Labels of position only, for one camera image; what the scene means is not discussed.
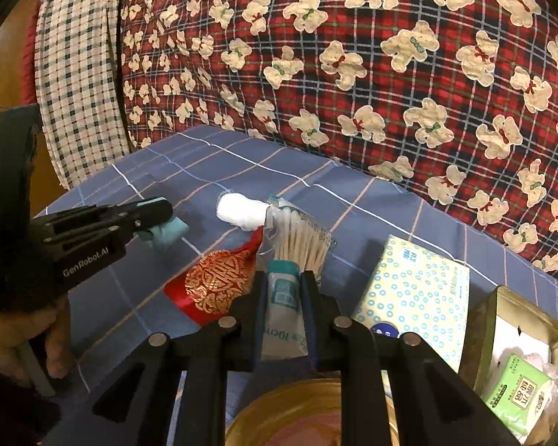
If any teal cloth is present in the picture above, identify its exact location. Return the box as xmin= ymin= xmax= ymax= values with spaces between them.
xmin=139 ymin=216 xmax=189 ymax=252

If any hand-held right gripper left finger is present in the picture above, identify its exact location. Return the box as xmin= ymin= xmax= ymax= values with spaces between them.
xmin=92 ymin=270 xmax=268 ymax=446

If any yellow blue dotted tissue pack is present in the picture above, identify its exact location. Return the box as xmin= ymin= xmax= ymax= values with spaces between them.
xmin=351 ymin=235 xmax=471 ymax=375

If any round gold tin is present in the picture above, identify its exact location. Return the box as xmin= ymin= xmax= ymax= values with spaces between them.
xmin=224 ymin=378 xmax=401 ymax=446

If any red quilted cushion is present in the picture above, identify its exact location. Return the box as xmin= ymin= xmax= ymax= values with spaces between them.
xmin=19 ymin=0 xmax=44 ymax=107

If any person's left hand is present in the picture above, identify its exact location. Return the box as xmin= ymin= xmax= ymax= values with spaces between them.
xmin=0 ymin=295 xmax=73 ymax=379

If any white teal tube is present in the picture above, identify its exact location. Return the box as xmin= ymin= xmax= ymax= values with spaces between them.
xmin=259 ymin=260 xmax=308 ymax=361

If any red plaid bear quilt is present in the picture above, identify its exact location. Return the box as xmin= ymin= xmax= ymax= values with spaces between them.
xmin=118 ymin=0 xmax=558 ymax=295

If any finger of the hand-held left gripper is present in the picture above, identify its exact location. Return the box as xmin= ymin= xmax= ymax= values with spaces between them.
xmin=116 ymin=197 xmax=175 ymax=242

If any green tissue packet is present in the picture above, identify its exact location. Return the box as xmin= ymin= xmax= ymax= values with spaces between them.
xmin=481 ymin=354 xmax=556 ymax=421

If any red gold embroidered pouch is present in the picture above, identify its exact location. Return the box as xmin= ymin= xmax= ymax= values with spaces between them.
xmin=164 ymin=230 xmax=266 ymax=328

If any cotton swab bag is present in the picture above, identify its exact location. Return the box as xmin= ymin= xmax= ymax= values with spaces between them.
xmin=256 ymin=195 xmax=336 ymax=286

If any white paper liner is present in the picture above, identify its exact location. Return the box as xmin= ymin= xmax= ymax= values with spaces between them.
xmin=490 ymin=316 xmax=552 ymax=382

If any person's left forearm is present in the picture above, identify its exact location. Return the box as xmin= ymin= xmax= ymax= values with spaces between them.
xmin=0 ymin=348 xmax=62 ymax=446

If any rectangular gold tin box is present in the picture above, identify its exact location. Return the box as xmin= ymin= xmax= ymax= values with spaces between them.
xmin=460 ymin=285 xmax=558 ymax=446

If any white gauze roll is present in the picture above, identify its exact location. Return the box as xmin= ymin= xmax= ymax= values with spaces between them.
xmin=215 ymin=191 xmax=270 ymax=233

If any blue plaid bedsheet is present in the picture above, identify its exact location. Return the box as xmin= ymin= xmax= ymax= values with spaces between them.
xmin=28 ymin=123 xmax=558 ymax=446

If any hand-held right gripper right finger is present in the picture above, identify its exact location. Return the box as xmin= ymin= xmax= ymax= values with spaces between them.
xmin=300 ymin=270 xmax=507 ymax=446

